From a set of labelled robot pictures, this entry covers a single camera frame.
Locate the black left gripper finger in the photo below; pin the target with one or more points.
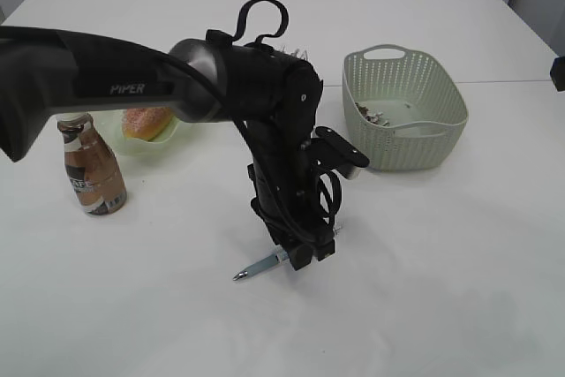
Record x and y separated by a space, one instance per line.
300 254
324 248

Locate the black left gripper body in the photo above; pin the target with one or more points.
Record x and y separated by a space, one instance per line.
305 216

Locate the blue grey pen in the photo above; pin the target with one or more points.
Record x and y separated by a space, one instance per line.
278 257

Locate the sugared bread roll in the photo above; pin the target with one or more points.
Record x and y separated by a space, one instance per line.
145 123

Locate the brown coffee drink bottle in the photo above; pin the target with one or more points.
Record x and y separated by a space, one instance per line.
91 165

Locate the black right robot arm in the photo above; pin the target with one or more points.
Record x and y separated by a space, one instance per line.
557 73

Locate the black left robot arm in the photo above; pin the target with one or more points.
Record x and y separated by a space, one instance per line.
270 97

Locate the black square pen holder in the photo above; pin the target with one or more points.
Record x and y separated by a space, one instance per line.
298 53

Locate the green plastic woven basket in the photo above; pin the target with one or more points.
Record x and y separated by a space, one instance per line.
426 111

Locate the wavy green glass plate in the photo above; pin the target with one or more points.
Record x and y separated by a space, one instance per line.
109 125

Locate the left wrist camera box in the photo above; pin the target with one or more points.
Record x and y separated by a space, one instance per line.
332 152

